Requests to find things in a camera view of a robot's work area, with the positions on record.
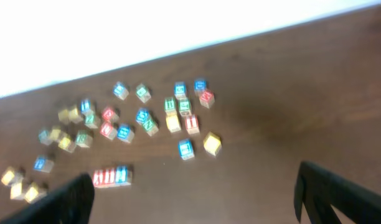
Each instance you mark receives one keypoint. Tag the green C block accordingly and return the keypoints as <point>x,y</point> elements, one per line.
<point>185,107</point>

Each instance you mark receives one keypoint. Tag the green 4 block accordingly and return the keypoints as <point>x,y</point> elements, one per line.
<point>143,93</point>

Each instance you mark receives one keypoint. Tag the green N block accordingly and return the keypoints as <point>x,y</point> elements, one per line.
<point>150,127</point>

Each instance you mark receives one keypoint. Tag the blue L block left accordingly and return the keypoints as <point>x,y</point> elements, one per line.
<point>87,107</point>

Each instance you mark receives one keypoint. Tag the blue H block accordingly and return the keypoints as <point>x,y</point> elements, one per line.
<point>125,133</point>

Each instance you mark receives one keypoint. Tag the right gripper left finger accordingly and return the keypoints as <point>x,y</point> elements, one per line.
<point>70,204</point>

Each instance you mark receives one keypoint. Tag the yellow block right cluster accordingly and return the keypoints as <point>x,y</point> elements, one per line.
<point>173,123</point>

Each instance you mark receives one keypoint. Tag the blue S block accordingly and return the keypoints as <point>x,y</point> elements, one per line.
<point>180,91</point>

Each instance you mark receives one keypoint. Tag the red M block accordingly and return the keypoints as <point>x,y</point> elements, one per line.
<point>207,98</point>

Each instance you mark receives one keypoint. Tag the yellow block bottom right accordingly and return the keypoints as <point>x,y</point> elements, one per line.
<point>34,192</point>

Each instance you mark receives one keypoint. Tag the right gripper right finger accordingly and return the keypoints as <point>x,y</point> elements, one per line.
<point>319,190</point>

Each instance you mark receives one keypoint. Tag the yellow block bottom middle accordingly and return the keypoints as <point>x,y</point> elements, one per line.
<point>18,191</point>

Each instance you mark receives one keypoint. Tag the blue T block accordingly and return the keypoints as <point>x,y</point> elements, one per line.
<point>186,150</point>

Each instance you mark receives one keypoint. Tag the red A block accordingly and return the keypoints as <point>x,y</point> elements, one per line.
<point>97,179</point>

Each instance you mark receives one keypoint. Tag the green B block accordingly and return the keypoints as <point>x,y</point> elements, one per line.
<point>170,106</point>

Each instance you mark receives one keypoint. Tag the yellow block lower middle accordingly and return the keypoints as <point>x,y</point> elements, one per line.
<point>67,144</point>

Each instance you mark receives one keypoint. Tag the green R block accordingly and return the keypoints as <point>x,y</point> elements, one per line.
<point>83,139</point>

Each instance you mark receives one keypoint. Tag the blue 2 block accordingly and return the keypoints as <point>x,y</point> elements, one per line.
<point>123,176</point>

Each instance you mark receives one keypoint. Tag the blue L block top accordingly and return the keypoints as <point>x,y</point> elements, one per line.
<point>120,91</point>

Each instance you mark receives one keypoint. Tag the blue l block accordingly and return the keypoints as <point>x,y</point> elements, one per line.
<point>87,107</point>
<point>120,91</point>

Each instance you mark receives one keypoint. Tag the yellow block top left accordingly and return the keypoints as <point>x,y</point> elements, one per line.
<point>63,116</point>

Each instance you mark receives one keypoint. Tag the green Z block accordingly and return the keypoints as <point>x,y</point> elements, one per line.
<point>92,121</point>

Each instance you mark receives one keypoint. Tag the yellow block far left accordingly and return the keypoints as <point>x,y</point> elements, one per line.
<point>12,176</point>

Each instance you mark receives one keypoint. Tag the blue D block right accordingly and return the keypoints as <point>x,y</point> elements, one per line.
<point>199,86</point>

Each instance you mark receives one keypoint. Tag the yellow block middle left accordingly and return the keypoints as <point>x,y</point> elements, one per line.
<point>55,133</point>

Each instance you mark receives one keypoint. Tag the yellow block far right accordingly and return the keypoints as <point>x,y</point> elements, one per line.
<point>212,144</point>

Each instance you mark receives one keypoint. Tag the red i block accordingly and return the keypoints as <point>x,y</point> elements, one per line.
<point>109,177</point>
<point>192,124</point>

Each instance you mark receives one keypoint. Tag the blue P block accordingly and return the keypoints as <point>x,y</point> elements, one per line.
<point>43,164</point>

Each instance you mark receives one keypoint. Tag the red U block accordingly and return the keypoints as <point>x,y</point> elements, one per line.
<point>108,130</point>

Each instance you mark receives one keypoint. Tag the red E block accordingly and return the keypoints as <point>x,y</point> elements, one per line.
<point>109,114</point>

